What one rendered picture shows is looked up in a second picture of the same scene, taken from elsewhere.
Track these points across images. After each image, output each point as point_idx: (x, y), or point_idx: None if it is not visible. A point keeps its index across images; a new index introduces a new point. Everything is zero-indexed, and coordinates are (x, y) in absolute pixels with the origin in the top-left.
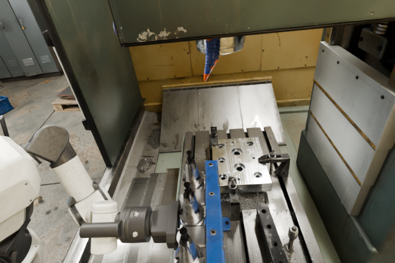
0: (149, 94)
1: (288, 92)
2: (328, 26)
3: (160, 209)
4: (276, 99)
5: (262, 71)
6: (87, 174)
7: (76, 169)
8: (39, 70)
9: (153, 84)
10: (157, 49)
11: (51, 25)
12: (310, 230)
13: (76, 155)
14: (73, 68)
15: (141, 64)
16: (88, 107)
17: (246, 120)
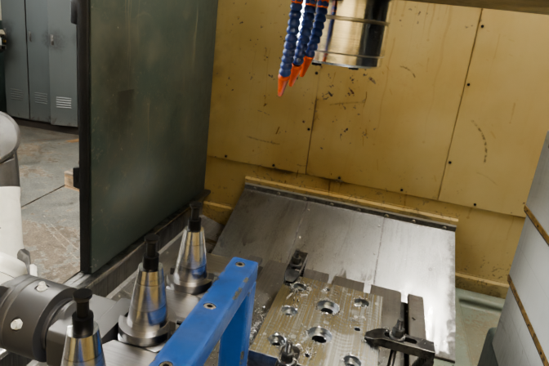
0: (218, 185)
1: (488, 263)
2: None
3: (94, 301)
4: (459, 270)
5: (440, 203)
6: (19, 229)
7: (3, 208)
8: (74, 120)
9: (232, 168)
10: (258, 108)
11: None
12: None
13: (16, 186)
14: (93, 65)
15: (223, 128)
16: (91, 141)
17: (383, 284)
